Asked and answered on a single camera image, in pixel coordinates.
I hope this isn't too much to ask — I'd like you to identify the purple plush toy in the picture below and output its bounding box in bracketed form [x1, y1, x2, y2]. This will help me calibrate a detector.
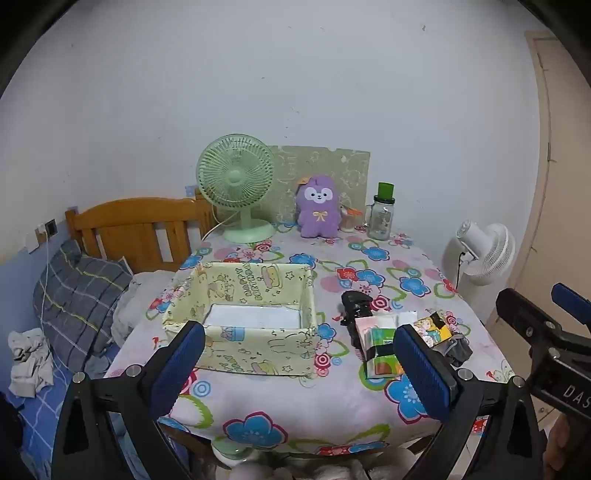
[295, 174, 343, 239]

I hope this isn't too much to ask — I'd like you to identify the green patterned board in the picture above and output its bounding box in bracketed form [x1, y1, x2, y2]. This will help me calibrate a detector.
[269, 145, 371, 232]

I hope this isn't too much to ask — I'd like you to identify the black plastic bundle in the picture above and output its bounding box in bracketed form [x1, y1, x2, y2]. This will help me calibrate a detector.
[341, 291, 372, 352]

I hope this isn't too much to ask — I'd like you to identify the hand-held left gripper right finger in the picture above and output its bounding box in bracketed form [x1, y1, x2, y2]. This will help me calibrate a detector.
[392, 323, 548, 480]

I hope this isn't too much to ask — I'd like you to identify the beige door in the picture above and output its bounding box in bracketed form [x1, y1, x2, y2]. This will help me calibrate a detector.
[480, 30, 591, 425]

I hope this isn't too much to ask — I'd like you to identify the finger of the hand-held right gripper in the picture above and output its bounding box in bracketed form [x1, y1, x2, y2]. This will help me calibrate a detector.
[496, 288, 565, 352]
[551, 283, 591, 326]

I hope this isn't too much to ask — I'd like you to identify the green desk fan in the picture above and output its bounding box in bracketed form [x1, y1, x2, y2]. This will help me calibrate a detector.
[196, 134, 277, 244]

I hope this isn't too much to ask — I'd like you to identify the small orange-lid toothpick jar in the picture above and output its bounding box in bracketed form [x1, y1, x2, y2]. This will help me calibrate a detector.
[341, 205, 363, 232]

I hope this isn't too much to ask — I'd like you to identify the floral tablecloth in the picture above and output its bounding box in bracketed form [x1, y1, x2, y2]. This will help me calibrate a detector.
[104, 222, 515, 462]

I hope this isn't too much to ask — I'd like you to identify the wooden bed headboard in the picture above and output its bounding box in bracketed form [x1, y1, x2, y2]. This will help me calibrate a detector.
[65, 189, 218, 273]

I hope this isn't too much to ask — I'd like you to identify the pale grey blanket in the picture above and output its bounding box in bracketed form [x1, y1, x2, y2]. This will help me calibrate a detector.
[111, 271, 176, 347]

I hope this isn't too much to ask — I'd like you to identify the grey cloth bundle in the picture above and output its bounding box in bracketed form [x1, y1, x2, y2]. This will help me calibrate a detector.
[438, 335, 474, 367]

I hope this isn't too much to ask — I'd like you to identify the white standing fan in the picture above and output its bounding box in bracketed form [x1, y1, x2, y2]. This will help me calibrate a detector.
[442, 220, 516, 319]

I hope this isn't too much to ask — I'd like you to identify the glass jar with green lid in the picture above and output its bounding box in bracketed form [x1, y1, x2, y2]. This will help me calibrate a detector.
[366, 182, 396, 241]

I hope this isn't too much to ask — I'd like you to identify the blue checkered bed sheet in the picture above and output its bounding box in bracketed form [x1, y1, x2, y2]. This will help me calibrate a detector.
[0, 351, 139, 480]

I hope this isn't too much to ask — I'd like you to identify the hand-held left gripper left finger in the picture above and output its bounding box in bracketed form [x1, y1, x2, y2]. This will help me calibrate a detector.
[52, 320, 206, 480]

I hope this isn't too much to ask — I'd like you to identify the grey plaid pillow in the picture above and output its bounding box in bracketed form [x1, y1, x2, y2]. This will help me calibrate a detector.
[33, 240, 134, 370]

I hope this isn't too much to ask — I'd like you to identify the white crumpled cloth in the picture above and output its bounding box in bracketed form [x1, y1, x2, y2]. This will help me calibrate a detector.
[8, 329, 55, 398]

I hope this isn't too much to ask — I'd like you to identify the person's right hand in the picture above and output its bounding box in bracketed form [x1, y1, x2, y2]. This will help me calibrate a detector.
[542, 412, 577, 479]

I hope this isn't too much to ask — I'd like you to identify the yellow printed fabric storage box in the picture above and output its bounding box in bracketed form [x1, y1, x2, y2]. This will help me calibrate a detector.
[163, 261, 318, 378]

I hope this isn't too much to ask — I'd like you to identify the green orange packet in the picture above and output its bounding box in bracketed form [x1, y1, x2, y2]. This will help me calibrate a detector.
[365, 327, 404, 380]

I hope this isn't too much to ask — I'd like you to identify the colourful cartoon packet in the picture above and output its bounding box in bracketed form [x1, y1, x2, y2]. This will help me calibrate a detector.
[413, 311, 455, 347]

